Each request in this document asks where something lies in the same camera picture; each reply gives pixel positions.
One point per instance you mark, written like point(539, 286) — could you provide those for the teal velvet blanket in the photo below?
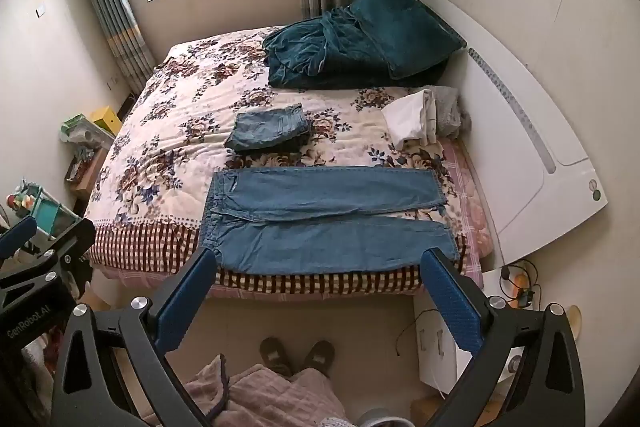
point(305, 52)

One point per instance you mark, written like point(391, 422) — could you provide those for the white nightstand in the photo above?
point(435, 357)

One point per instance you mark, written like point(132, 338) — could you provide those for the floral quilt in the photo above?
point(175, 107)

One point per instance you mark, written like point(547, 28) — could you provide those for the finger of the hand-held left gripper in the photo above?
point(17, 234)
point(75, 239)

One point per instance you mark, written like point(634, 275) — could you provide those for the teal toy shelf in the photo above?
point(47, 212)

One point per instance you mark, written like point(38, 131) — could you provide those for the folded blue jeans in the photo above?
point(270, 127)

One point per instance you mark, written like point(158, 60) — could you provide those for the teal velvet pillow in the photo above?
point(410, 27)

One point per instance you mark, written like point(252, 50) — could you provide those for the black power adapter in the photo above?
point(527, 297)

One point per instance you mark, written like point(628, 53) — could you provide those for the wooden bedside cabinet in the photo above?
point(87, 172)

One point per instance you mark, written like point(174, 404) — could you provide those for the pink patterned bed sheet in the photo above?
point(470, 207)

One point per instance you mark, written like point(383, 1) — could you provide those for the white headboard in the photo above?
point(515, 157)

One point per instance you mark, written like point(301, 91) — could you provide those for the black plug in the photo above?
point(506, 273)

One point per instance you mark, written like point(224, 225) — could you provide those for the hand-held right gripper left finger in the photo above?
point(185, 302)

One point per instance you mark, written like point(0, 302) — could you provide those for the blue denim pants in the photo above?
point(325, 247)

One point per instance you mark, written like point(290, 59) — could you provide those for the dark grey slipper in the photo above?
point(319, 355)
point(275, 354)

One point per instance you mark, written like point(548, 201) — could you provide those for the white wall switch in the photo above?
point(41, 11)

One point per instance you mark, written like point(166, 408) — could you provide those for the green box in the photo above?
point(75, 126)

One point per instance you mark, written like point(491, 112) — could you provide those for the yellow box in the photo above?
point(106, 119)

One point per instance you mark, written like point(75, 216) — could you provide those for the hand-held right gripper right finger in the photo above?
point(450, 302)

